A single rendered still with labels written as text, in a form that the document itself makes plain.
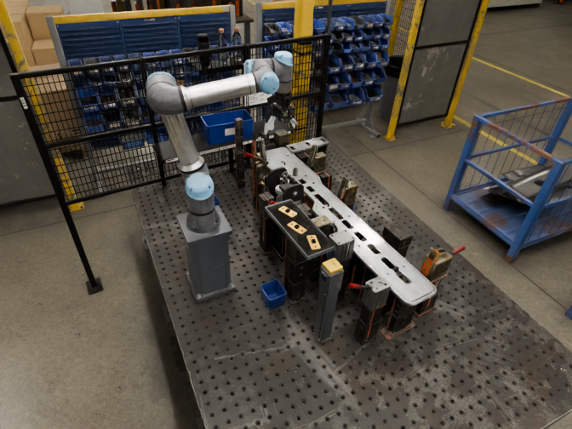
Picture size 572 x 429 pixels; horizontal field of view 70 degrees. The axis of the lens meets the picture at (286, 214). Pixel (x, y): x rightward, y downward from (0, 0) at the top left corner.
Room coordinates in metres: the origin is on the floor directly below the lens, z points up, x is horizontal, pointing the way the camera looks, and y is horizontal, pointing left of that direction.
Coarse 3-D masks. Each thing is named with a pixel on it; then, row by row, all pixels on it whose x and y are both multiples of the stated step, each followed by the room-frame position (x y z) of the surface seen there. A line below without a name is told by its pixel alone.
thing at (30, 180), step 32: (0, 0) 2.83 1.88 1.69; (0, 32) 2.82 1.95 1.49; (0, 64) 2.80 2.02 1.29; (0, 96) 2.77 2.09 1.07; (32, 96) 2.83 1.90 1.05; (0, 128) 2.73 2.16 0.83; (0, 160) 2.69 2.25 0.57; (32, 160) 2.80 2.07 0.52; (0, 192) 2.66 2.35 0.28; (32, 192) 2.75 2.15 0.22
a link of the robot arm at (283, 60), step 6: (276, 54) 1.65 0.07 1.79; (282, 54) 1.65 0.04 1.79; (288, 54) 1.65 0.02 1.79; (276, 60) 1.64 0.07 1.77; (282, 60) 1.63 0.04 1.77; (288, 60) 1.64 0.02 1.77; (276, 66) 1.63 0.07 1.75; (282, 66) 1.63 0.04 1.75; (288, 66) 1.64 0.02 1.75; (276, 72) 1.62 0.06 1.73; (282, 72) 1.63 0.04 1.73; (288, 72) 1.64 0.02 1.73; (282, 78) 1.63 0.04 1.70; (288, 78) 1.64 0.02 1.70
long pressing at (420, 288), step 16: (272, 160) 2.16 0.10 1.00; (288, 160) 2.17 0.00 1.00; (304, 176) 2.00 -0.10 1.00; (304, 192) 1.85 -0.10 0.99; (320, 192) 1.84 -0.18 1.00; (320, 208) 1.70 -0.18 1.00; (336, 208) 1.71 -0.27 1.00; (336, 224) 1.58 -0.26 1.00; (352, 224) 1.58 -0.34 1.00; (368, 240) 1.46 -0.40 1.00; (384, 240) 1.47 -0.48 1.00; (368, 256) 1.35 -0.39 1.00; (384, 256) 1.36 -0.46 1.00; (400, 256) 1.36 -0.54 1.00; (384, 272) 1.26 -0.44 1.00; (416, 272) 1.26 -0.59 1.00; (400, 288) 1.17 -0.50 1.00; (416, 288) 1.17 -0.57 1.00; (432, 288) 1.18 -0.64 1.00; (416, 304) 1.10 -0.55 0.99
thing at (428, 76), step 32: (416, 0) 4.45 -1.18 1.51; (448, 0) 4.61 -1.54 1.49; (480, 0) 4.83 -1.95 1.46; (416, 32) 4.43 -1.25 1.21; (448, 32) 4.68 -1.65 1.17; (416, 64) 4.53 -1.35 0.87; (448, 64) 4.76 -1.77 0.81; (416, 96) 4.59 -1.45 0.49; (448, 96) 4.83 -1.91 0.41; (448, 128) 4.80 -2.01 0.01
